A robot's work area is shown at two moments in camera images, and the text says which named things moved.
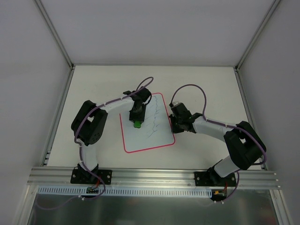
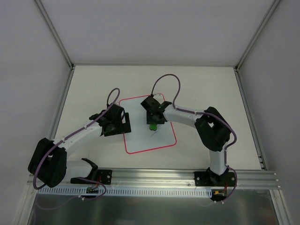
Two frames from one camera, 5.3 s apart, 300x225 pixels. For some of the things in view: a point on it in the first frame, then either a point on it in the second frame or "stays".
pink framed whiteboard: (156, 131) stays
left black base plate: (84, 176) stays
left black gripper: (137, 117) -> (117, 131)
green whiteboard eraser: (137, 124) -> (153, 126)
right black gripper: (176, 123) -> (153, 120)
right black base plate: (213, 178) stays
